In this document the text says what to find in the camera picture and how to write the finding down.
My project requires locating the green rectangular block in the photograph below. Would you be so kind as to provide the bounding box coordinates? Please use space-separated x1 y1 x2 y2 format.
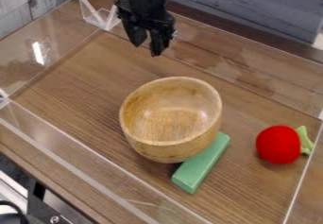
172 132 231 194

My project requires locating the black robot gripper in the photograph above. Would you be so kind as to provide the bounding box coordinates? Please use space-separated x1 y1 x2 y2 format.
115 0 175 57

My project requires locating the light wooden bowl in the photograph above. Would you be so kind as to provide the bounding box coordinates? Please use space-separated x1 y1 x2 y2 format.
119 77 221 164

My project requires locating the red plush tomato toy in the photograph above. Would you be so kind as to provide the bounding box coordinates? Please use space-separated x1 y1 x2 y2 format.
255 126 314 164

